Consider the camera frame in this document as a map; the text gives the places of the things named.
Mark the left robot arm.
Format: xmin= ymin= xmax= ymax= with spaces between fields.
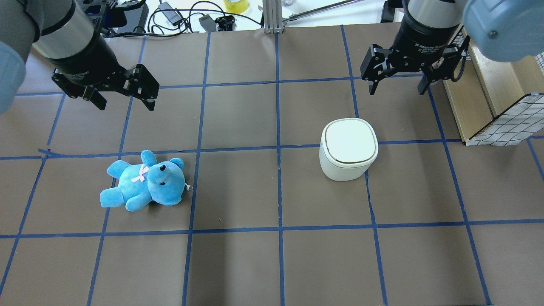
xmin=0 ymin=0 xmax=159 ymax=113

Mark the yellow tape roll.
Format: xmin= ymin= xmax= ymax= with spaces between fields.
xmin=223 ymin=0 xmax=250 ymax=14

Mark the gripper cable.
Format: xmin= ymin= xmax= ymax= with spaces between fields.
xmin=450 ymin=25 xmax=470 ymax=83

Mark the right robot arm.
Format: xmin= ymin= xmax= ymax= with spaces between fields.
xmin=360 ymin=0 xmax=544 ymax=95

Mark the wire basket with checkered cloth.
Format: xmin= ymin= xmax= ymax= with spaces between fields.
xmin=444 ymin=41 xmax=544 ymax=147

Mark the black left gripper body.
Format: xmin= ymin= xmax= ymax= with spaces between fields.
xmin=51 ymin=33 xmax=127 ymax=98

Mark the metal rod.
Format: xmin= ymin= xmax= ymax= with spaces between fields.
xmin=282 ymin=0 xmax=362 ymax=26

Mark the aluminium frame post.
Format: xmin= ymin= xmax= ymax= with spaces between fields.
xmin=262 ymin=0 xmax=284 ymax=34

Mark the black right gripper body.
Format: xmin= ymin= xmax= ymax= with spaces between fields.
xmin=389 ymin=15 xmax=460 ymax=73

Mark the white trash can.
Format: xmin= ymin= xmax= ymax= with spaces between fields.
xmin=319 ymin=118 xmax=379 ymax=181

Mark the black cable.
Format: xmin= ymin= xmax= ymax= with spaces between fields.
xmin=147 ymin=1 xmax=263 ymax=38

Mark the black power adapter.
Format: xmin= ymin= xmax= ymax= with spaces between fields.
xmin=158 ymin=2 xmax=183 ymax=26

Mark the black device on desk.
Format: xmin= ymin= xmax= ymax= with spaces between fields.
xmin=79 ymin=0 xmax=149 ymax=35

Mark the blue teddy bear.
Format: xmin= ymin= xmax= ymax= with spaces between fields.
xmin=99 ymin=150 xmax=191 ymax=212

